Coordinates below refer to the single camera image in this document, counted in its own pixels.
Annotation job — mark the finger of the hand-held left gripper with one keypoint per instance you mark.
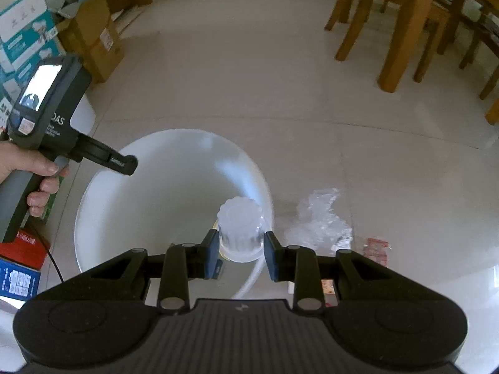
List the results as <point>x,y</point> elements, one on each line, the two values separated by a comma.
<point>113,157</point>

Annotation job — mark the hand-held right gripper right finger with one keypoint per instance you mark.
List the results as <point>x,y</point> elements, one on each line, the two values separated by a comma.
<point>271,259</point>

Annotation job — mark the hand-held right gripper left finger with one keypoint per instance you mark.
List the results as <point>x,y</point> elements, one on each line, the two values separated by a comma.
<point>213,255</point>

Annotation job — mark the translucent ribbed plastic jar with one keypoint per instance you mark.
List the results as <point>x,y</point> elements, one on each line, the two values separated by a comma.
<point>239,228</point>

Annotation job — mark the white plastic bucket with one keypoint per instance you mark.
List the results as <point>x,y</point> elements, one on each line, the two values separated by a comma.
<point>156,187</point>

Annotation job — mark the person's left hand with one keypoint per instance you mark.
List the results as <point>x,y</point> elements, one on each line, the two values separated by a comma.
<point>29,163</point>

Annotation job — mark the clear plastic wrapper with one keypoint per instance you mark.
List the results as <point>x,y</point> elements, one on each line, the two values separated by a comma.
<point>317,218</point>

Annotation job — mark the red and white packet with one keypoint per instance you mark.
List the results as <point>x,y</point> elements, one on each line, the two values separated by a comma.
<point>329,288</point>

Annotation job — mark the green printed box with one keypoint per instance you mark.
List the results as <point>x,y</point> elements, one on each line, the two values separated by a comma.
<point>52,198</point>

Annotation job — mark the white and teal carton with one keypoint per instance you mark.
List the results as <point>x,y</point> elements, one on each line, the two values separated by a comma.
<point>21,37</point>

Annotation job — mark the brown cardboard box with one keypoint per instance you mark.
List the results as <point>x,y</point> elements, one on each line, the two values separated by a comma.
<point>93,35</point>

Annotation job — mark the red snack packet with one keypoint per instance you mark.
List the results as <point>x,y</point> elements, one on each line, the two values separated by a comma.
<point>376,250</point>

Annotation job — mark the red box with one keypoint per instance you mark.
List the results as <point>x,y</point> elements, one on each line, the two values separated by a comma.
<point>23,249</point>

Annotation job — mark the blue printed box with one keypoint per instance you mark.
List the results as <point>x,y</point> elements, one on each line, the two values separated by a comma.
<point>15,282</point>

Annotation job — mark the wooden chair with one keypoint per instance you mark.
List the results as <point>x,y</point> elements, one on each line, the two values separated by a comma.
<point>358,11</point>

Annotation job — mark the wooden furniture legs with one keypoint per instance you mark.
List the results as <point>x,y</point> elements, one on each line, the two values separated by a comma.
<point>460,35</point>

